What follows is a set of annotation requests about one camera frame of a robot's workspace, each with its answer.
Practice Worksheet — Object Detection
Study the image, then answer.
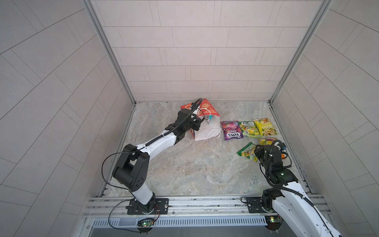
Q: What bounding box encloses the left circuit board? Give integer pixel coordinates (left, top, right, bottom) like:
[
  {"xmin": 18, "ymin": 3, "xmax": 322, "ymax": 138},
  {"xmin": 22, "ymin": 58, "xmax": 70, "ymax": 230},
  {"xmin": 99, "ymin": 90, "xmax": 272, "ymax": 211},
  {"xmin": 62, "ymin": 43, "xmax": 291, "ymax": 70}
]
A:
[{"xmin": 137, "ymin": 218, "xmax": 155, "ymax": 228}]

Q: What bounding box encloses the right circuit board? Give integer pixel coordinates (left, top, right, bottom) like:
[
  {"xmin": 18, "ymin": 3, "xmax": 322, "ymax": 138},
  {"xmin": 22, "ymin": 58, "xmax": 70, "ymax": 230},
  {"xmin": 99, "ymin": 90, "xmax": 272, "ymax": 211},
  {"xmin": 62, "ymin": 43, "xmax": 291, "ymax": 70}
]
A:
[{"xmin": 265, "ymin": 215, "xmax": 283, "ymax": 231}]

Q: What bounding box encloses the aluminium mounting rail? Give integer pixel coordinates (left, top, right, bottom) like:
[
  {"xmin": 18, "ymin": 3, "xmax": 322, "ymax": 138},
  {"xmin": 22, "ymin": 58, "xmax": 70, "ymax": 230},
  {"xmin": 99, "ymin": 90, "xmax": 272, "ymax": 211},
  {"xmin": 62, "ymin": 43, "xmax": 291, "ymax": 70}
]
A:
[{"xmin": 83, "ymin": 194, "xmax": 269, "ymax": 218}]

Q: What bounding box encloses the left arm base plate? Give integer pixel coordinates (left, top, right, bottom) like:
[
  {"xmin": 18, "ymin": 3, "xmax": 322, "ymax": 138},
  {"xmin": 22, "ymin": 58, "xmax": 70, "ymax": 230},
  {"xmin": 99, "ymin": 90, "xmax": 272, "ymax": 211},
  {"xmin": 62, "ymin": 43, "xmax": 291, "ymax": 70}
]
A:
[{"xmin": 126, "ymin": 198, "xmax": 169, "ymax": 215}]

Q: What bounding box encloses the yellow snack packet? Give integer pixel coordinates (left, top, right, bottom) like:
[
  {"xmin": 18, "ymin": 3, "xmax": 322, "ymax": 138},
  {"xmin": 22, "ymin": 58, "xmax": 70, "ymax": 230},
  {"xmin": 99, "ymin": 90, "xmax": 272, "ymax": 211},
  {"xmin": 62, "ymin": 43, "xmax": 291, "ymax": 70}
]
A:
[{"xmin": 254, "ymin": 118, "xmax": 277, "ymax": 137}]

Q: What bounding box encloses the purple snack packet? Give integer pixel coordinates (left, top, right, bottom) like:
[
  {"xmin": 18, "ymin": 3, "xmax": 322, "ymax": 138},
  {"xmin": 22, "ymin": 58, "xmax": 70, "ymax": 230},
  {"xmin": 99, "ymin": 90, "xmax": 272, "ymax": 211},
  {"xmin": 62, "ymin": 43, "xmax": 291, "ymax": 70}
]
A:
[{"xmin": 221, "ymin": 120, "xmax": 243, "ymax": 141}]

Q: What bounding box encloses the teal snack packet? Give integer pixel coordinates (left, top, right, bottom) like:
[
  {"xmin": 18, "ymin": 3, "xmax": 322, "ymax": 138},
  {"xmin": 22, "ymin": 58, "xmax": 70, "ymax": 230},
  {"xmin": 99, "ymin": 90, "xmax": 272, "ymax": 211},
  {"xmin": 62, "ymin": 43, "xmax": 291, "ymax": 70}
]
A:
[{"xmin": 205, "ymin": 115, "xmax": 213, "ymax": 123}]

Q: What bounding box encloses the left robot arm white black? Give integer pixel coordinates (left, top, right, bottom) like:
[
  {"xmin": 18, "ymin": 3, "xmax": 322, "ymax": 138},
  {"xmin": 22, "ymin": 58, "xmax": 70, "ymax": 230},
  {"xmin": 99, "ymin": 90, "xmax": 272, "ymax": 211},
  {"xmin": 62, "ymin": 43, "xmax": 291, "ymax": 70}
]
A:
[{"xmin": 112, "ymin": 109, "xmax": 204, "ymax": 213}]

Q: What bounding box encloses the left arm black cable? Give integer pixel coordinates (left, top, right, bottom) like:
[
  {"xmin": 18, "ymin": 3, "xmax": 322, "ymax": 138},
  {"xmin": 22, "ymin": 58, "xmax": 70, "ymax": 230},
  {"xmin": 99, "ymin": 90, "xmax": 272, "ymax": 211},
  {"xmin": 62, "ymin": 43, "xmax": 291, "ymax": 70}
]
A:
[{"xmin": 101, "ymin": 98, "xmax": 204, "ymax": 191}]

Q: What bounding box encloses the red paper gift bag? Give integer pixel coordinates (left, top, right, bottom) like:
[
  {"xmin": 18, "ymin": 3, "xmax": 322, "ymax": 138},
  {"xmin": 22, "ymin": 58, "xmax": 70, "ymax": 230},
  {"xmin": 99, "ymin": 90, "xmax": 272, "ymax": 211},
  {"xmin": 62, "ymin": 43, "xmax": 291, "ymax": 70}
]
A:
[{"xmin": 190, "ymin": 99, "xmax": 222, "ymax": 141}]

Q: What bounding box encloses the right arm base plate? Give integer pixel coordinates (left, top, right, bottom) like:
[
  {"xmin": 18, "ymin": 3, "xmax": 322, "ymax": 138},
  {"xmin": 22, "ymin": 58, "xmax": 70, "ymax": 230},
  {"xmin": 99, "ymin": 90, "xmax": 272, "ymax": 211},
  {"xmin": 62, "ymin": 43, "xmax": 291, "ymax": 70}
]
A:
[{"xmin": 242, "ymin": 197, "xmax": 274, "ymax": 214}]

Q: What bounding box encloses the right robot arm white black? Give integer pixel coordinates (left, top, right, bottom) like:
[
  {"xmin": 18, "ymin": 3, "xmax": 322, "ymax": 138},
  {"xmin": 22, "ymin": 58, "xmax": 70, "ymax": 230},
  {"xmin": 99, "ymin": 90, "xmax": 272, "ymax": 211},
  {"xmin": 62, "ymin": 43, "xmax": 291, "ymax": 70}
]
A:
[{"xmin": 254, "ymin": 140, "xmax": 342, "ymax": 237}]

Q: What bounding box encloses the circuit board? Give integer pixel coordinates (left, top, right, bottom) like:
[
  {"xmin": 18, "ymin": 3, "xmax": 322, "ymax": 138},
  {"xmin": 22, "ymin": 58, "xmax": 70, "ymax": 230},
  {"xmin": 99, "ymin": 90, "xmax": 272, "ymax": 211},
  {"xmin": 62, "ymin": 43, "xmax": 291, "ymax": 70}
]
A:
[
  {"xmin": 137, "ymin": 218, "xmax": 155, "ymax": 228},
  {"xmin": 265, "ymin": 215, "xmax": 283, "ymax": 231}
]

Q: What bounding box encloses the lime green snack packet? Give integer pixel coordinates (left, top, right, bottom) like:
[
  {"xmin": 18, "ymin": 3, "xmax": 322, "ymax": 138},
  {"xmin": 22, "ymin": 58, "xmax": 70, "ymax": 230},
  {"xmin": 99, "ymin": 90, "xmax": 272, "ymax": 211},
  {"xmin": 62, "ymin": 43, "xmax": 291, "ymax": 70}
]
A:
[{"xmin": 237, "ymin": 142, "xmax": 258, "ymax": 162}]

